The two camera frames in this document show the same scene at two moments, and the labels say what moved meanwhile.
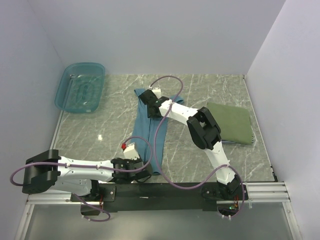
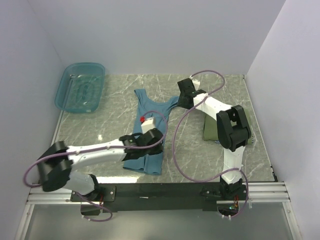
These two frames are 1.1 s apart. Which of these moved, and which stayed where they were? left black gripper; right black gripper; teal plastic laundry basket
Moved: left black gripper; right black gripper
Stayed: teal plastic laundry basket
